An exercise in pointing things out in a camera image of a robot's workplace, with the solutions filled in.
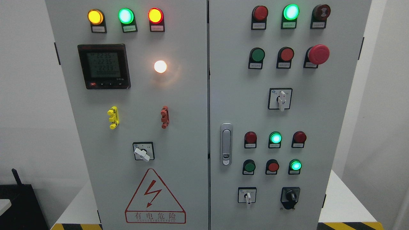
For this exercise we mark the silver door handle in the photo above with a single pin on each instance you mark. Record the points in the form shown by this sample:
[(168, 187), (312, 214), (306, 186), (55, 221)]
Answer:
[(225, 143)]

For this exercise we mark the green lit indicator top right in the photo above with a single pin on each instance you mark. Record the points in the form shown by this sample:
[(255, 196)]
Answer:
[(289, 16)]

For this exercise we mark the red terminal connector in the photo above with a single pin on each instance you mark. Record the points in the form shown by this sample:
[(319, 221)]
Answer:
[(165, 117)]

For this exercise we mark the white rotary switch lower right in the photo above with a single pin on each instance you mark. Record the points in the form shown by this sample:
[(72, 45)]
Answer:
[(247, 195)]

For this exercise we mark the red emergency stop button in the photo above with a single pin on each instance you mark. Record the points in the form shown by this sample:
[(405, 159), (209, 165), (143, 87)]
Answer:
[(316, 55)]

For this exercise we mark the red push button upper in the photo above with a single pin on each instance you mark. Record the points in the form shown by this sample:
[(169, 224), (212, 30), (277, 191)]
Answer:
[(284, 58)]

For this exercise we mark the red indicator light top right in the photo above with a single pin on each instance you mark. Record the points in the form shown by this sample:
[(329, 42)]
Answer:
[(259, 18)]

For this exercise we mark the black box with antenna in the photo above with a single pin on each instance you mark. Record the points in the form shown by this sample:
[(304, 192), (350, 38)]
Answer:
[(25, 212)]

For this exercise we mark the yellow terminal connector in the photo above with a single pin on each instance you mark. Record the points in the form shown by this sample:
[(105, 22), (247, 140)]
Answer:
[(113, 117)]

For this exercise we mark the green push button upper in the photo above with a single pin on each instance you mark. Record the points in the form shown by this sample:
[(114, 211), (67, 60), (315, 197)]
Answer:
[(256, 58)]

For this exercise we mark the black digital power meter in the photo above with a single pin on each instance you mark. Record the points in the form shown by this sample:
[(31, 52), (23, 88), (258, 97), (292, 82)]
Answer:
[(104, 66)]

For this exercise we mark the black rotary knob switch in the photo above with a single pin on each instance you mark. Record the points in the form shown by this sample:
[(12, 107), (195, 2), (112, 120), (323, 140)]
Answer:
[(289, 197)]

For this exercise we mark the green lit indicator middle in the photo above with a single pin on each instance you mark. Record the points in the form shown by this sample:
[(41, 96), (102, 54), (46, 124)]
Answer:
[(275, 140)]

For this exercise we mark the yellow indicator light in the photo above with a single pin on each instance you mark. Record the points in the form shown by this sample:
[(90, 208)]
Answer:
[(97, 21)]

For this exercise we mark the red lit indicator light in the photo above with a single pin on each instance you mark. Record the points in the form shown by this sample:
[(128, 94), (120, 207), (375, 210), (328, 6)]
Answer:
[(156, 20)]

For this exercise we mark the green lit indicator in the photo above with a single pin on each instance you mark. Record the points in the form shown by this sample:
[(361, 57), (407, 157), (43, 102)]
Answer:
[(275, 140), (289, 16)]

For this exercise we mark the red push button lower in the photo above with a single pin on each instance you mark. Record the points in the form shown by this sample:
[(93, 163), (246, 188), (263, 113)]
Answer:
[(272, 167)]

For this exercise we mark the red push button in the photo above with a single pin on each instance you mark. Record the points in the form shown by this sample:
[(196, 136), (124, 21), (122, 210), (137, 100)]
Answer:
[(272, 167), (284, 58)]

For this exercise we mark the grey cabinet door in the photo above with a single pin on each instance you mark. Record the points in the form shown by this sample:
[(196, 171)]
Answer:
[(239, 95), (180, 149)]

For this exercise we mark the green indicator light top left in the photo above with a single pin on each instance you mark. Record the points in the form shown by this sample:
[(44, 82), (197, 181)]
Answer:
[(128, 20)]

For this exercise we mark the dark red buzzer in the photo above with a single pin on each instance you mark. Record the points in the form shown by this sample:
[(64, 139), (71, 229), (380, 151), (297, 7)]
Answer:
[(319, 16)]

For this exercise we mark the green lit push button lower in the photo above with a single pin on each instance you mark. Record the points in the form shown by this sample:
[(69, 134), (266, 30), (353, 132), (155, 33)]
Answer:
[(294, 167)]

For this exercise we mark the grey left cabinet door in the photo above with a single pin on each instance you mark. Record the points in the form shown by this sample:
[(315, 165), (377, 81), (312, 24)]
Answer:
[(180, 149)]

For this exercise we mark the red indicator light middle right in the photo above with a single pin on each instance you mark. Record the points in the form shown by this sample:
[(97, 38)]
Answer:
[(299, 139)]

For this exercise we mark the red indicator light middle left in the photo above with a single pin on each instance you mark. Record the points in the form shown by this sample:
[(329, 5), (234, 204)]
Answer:
[(250, 140)]

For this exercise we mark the grey right cabinet door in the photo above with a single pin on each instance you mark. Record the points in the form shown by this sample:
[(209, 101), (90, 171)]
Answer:
[(239, 95)]

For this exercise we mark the white rotary switch left door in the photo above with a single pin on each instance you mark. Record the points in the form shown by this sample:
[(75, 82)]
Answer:
[(144, 151)]

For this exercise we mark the white rotary switch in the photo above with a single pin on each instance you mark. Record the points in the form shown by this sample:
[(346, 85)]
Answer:
[(280, 98), (247, 195)]

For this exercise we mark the red electric warning sticker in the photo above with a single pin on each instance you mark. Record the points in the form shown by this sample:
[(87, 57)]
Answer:
[(154, 203)]

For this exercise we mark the white lit indicator light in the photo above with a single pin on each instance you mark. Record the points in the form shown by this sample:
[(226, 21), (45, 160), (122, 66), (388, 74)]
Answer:
[(160, 66)]

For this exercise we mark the white rotary switch upper right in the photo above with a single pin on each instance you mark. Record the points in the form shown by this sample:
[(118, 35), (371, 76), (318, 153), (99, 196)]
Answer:
[(280, 98)]

